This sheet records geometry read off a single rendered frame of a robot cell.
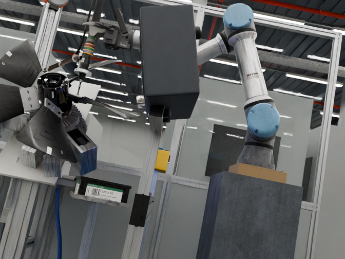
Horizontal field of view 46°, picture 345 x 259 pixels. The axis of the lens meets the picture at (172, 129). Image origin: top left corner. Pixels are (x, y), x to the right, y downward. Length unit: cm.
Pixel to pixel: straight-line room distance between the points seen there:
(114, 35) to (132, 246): 93
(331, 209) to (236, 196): 362
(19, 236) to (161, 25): 119
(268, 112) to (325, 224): 362
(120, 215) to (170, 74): 159
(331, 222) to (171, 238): 303
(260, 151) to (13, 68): 109
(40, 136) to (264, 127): 79
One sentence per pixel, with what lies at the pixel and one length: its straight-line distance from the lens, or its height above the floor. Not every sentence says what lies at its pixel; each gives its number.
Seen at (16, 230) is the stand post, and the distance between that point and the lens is 178.
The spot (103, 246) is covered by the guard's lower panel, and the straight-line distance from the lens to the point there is 234.
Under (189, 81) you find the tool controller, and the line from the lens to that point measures 80.
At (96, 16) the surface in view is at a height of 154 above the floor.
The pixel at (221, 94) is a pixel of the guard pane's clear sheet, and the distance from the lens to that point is 242.
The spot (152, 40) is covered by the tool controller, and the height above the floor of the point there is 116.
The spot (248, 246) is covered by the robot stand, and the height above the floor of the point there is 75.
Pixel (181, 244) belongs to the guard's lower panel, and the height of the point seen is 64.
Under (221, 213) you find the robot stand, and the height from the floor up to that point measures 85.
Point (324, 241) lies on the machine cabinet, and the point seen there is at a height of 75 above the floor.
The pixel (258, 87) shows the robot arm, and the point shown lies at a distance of 155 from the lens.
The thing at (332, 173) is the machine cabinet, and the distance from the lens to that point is 508.
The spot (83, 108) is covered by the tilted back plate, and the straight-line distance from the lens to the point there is 198.
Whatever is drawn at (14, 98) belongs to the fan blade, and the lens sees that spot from 167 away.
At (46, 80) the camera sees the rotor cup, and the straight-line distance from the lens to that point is 167.
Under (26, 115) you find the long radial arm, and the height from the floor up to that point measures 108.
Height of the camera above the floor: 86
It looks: 10 degrees up
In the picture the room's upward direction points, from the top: 11 degrees clockwise
